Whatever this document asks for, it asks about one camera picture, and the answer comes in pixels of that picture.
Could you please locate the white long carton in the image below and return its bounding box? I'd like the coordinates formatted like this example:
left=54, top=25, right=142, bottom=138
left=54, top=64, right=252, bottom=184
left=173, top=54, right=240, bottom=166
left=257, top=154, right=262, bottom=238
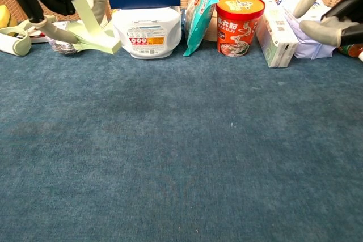
left=255, top=0, right=299, bottom=69

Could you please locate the green tea bottle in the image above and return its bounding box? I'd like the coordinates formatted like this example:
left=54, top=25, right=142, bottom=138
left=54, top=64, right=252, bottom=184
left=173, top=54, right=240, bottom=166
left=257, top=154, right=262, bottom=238
left=336, top=43, right=363, bottom=62

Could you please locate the white red flat box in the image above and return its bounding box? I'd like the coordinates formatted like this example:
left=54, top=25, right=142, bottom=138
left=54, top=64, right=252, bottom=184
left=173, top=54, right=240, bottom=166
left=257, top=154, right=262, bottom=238
left=16, top=20, right=71, bottom=44

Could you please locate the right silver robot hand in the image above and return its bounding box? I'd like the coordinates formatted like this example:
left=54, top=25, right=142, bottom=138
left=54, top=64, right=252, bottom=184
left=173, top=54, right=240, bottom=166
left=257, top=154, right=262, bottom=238
left=293, top=0, right=363, bottom=48

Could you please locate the blue table cloth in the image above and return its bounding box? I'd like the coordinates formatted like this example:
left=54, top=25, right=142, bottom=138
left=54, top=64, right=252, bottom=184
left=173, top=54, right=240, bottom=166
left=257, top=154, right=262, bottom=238
left=0, top=37, right=363, bottom=242

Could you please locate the small pale green stick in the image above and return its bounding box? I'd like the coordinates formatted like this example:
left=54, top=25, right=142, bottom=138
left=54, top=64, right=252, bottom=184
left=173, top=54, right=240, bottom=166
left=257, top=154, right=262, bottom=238
left=66, top=0, right=123, bottom=56

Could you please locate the white plastic tub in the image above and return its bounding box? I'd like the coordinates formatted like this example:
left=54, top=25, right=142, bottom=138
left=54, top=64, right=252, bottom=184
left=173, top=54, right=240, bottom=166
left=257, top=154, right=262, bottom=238
left=112, top=6, right=183, bottom=60

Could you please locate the clear container with white lid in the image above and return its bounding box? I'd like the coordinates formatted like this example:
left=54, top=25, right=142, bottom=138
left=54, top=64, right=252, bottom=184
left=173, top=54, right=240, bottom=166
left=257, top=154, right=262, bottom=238
left=48, top=37, right=79, bottom=56

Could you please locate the white tissue pack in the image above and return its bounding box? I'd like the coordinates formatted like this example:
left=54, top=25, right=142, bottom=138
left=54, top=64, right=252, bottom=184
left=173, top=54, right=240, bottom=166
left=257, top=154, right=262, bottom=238
left=277, top=0, right=337, bottom=60

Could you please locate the teal snack bag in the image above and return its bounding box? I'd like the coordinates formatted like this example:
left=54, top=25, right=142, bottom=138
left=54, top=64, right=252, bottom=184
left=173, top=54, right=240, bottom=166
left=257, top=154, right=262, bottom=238
left=182, top=0, right=220, bottom=57

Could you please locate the green white lint roller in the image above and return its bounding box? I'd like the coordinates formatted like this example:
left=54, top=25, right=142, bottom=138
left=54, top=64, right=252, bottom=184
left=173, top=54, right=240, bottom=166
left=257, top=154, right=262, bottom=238
left=0, top=15, right=57, bottom=57

